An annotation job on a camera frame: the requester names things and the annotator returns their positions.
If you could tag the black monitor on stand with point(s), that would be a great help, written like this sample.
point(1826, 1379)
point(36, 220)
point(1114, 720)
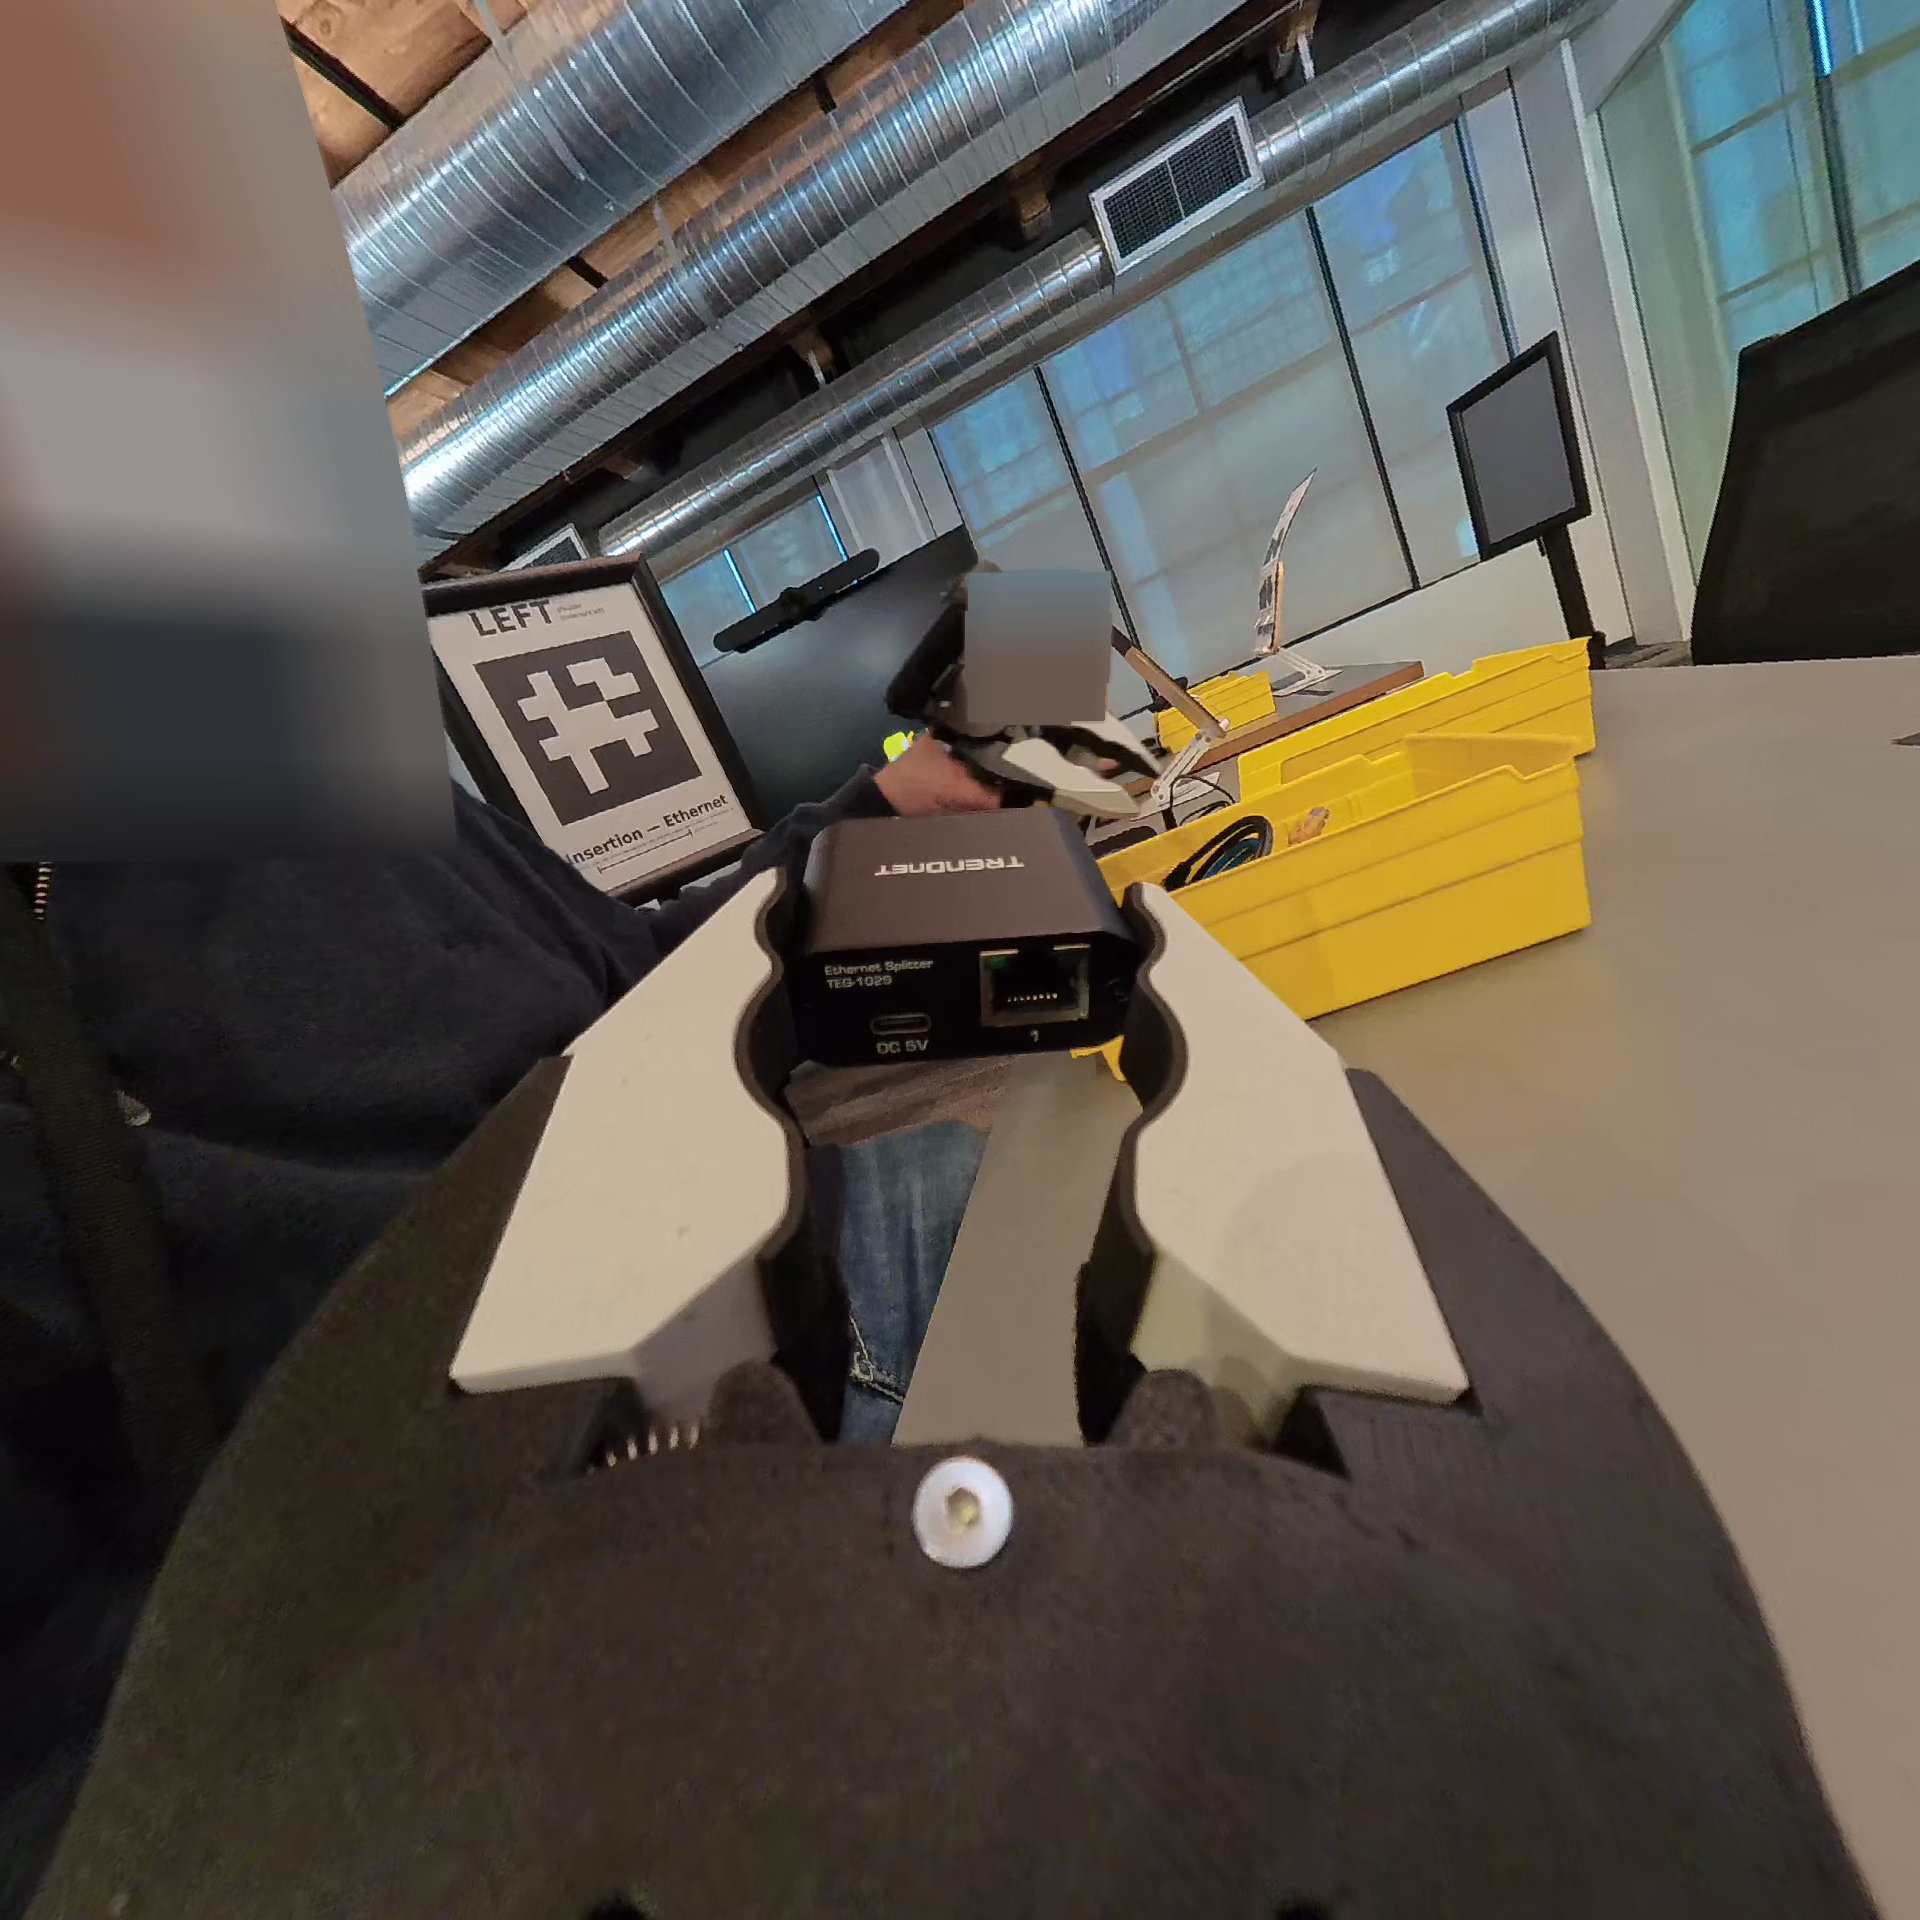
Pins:
point(1516, 441)

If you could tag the small paper display stand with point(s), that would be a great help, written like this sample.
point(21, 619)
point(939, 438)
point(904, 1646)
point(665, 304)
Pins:
point(1283, 570)

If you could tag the person's left forearm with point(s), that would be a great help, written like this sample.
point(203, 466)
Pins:
point(763, 862)

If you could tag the yellow plastic bin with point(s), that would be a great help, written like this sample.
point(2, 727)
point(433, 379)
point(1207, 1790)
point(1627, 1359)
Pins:
point(1499, 697)
point(1425, 914)

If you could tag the person's blue jeans leg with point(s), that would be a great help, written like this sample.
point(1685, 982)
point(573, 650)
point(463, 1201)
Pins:
point(900, 1243)

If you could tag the black ethernet splitter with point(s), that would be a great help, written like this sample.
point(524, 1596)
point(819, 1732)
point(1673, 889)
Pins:
point(931, 884)

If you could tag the black video bar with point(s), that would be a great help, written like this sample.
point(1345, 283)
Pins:
point(795, 599)

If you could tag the black office chair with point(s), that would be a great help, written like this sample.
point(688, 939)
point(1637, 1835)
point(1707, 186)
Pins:
point(1816, 494)

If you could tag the silver air duct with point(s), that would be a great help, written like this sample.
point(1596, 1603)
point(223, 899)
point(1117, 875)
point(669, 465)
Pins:
point(675, 375)
point(779, 457)
point(600, 166)

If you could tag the large black screen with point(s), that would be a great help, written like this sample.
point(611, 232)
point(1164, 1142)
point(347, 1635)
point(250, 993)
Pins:
point(810, 720)

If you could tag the person's left hand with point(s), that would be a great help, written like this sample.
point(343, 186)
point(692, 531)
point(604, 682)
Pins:
point(922, 779)

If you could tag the white vent grille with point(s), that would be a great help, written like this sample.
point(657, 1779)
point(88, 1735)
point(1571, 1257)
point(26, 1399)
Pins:
point(1177, 188)

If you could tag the black framed printed sign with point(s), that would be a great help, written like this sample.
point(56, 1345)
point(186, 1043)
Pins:
point(585, 720)

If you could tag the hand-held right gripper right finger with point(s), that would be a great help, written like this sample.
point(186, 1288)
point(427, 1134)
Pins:
point(1276, 1201)

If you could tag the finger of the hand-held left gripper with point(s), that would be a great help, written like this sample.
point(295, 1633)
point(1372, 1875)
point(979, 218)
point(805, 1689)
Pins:
point(1073, 779)
point(1108, 747)

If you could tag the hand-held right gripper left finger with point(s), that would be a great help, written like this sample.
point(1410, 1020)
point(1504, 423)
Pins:
point(645, 1201)

